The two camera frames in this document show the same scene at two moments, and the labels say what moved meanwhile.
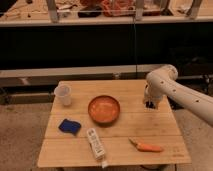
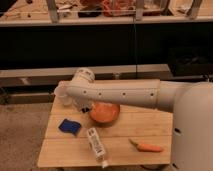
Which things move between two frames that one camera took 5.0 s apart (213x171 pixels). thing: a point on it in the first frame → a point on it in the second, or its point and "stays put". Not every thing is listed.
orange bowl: [104, 110] stays put
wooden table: [155, 126] stays put
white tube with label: [96, 147] stays put
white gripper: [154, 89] → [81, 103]
